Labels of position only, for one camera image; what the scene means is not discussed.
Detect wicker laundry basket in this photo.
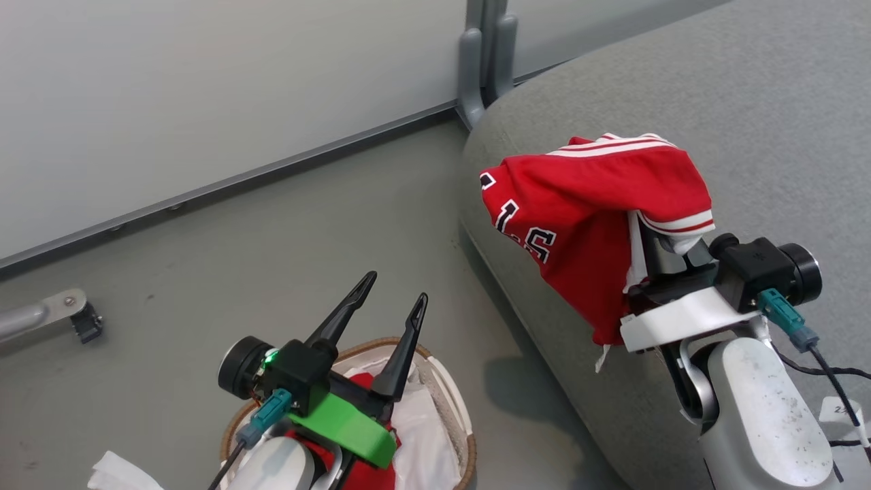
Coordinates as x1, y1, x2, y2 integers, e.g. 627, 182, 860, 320
218, 336, 478, 490

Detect right arm cable teal plug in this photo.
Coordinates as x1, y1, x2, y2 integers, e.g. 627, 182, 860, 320
757, 287, 871, 451

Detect arm cable teal plug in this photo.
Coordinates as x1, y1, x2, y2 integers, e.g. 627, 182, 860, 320
206, 389, 294, 490
757, 287, 871, 451

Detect white garment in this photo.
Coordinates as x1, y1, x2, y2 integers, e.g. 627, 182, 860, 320
339, 344, 472, 490

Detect white paper cable tag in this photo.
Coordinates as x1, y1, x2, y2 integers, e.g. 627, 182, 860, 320
818, 396, 866, 427

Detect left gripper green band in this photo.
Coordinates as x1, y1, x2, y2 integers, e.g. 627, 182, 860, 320
286, 271, 429, 470

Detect white crumpled cloth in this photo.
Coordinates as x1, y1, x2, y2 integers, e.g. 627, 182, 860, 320
86, 450, 165, 490

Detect red sports jersey white stripes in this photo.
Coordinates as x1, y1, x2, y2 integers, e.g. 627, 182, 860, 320
479, 132, 716, 374

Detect thin black cable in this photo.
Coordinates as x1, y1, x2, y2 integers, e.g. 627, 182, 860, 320
773, 344, 871, 382

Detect left arm cable teal plug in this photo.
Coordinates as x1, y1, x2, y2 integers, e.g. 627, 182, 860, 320
206, 389, 294, 490

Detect black caster foot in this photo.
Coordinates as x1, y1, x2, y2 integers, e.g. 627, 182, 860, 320
71, 302, 105, 345

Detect grey wall base rail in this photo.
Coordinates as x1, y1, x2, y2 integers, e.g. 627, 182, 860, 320
0, 99, 472, 274

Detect grey fabric sofa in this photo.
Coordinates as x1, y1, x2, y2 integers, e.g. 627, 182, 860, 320
459, 0, 871, 490

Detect silver metal frame leg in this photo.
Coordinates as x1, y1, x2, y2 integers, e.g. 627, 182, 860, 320
0, 287, 90, 344

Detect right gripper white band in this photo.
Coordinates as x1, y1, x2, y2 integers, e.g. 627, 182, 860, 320
619, 219, 762, 353

